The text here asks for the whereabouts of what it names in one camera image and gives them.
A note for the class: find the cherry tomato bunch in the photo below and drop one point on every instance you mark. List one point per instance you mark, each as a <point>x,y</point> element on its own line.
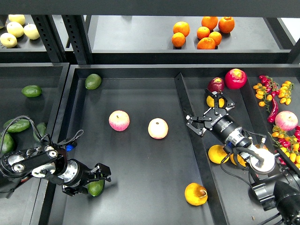
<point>288,143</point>
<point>267,90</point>

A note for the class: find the pink apple left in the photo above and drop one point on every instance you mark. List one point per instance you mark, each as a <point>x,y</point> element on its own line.
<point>119,120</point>

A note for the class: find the lower cherry tomato bunch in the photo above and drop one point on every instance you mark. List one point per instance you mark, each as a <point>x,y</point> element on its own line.
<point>288,143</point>

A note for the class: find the pink apple right side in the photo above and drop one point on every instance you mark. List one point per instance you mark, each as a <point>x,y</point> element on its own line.
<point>286,120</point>

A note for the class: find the orange lower left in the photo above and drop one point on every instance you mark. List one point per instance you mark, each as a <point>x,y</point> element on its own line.
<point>178,39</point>

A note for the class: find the black left tray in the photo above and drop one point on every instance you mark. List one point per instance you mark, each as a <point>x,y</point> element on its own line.
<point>25,205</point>

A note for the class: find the orange top left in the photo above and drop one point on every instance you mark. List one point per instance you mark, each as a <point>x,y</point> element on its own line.
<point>181,27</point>

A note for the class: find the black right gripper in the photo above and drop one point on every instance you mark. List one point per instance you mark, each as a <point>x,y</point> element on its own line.
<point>217,120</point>

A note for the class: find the small orange right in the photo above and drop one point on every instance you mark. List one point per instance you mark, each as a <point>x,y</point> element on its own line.
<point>216,36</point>

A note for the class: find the black shelf post left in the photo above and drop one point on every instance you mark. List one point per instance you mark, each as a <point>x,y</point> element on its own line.
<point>50,37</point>

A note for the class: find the yellow pear right tray middle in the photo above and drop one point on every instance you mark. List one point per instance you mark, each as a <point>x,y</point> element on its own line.
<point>239,159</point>

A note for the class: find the small orange centre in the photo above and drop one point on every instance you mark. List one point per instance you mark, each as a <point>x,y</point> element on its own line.
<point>202,32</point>

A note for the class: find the orange top right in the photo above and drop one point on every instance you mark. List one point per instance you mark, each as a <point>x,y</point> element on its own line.
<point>226,24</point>

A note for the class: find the pale yellow pear middle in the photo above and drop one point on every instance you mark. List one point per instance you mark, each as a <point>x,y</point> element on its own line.
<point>15,29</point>

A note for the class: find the dark green long avocado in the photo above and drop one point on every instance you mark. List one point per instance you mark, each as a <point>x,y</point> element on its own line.
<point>19,126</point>

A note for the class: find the green avocado at tray corner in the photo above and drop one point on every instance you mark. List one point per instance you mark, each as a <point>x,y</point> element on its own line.
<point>93,81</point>

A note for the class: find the orange top centre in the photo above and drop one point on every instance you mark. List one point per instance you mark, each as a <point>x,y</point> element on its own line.
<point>210,22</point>

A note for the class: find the small orange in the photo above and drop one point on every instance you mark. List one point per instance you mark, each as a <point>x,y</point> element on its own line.
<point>202,32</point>
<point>216,36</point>

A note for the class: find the orange front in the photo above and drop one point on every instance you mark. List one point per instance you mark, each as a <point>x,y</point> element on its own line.
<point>206,43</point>

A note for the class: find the dark avocado left edge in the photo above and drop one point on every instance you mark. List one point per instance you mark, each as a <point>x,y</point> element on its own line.
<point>8,144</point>

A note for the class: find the pale yellow pear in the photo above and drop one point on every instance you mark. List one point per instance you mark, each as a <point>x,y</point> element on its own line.
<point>8,40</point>
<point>15,29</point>
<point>30,30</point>
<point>17,18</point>

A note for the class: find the yellow pear right tray left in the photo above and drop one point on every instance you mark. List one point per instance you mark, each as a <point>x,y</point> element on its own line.
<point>216,153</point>

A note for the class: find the upper cherry tomato bunch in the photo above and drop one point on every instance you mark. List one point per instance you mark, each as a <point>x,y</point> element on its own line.
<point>267,90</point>

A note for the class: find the green avocado upper left tray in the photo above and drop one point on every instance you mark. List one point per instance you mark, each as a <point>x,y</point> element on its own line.
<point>32,91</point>

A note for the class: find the black centre tray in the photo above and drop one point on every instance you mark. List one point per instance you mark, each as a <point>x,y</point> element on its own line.
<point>149,176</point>

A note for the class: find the pale pink apple centre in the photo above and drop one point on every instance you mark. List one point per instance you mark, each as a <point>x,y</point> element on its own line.
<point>158,128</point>

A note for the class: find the black tray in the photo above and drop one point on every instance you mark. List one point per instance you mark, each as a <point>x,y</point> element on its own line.
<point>149,176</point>
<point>25,205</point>

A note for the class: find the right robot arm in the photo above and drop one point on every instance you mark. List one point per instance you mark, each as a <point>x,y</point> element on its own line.
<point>276,181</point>

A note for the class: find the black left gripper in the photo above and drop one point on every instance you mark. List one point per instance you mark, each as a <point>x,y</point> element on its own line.
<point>77,176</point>

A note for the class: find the pale yellow pear right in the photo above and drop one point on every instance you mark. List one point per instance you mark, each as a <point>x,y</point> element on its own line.
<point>30,30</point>

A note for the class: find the black shelf post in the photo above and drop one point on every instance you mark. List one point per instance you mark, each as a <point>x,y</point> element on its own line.
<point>50,37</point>
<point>78,36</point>

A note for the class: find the yellow pear tray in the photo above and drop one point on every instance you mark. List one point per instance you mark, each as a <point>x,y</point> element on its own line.
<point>216,153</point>
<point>239,159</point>

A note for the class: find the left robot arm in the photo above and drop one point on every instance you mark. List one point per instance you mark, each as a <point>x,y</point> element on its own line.
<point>47,160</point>

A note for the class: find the dark avocado by tray wall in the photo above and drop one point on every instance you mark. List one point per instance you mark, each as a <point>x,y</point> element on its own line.
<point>41,128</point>

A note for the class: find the dark red apple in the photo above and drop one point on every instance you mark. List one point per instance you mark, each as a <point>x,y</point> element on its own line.
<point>216,84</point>

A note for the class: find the pale yellow pear front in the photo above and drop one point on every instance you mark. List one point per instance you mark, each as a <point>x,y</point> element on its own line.
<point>8,40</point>

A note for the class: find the black shelf post right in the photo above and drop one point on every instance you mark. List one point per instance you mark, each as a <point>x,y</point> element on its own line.
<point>78,36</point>

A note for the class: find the bright red apple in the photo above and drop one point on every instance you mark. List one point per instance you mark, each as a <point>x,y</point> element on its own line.
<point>235,79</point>

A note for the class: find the red chili pepper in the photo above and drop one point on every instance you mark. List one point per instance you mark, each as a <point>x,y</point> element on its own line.
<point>274,111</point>

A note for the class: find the pale yellow pear top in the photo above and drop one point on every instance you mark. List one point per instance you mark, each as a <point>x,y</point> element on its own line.
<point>17,18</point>

